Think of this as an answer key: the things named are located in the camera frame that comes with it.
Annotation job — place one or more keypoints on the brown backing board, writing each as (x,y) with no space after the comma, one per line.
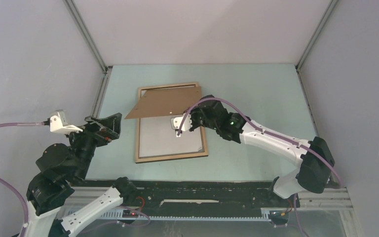
(166,101)

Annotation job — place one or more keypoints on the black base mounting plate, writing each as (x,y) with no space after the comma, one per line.
(202,199)

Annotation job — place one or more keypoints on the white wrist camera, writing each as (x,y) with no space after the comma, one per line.
(180,124)
(59,123)

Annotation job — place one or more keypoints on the wooden picture frame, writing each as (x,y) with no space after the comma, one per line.
(146,160)

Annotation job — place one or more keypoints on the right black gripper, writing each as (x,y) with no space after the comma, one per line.
(192,113)

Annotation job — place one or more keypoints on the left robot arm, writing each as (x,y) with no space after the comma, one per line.
(62,166)

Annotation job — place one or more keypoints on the landscape photo print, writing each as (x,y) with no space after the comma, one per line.
(158,139)

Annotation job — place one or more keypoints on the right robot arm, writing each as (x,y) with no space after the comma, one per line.
(312,159)

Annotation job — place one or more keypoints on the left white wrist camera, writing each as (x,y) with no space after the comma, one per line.
(59,123)

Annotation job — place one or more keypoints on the corner aluminium post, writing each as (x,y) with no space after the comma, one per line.
(88,39)
(328,13)

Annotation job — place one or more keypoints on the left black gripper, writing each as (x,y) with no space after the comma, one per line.
(110,126)

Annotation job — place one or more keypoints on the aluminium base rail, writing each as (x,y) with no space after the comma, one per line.
(331,200)

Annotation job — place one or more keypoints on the right corner aluminium post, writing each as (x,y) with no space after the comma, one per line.
(328,13)

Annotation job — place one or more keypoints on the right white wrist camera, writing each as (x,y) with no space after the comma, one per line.
(180,124)

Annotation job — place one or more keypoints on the left corner aluminium post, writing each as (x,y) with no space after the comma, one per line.
(88,39)

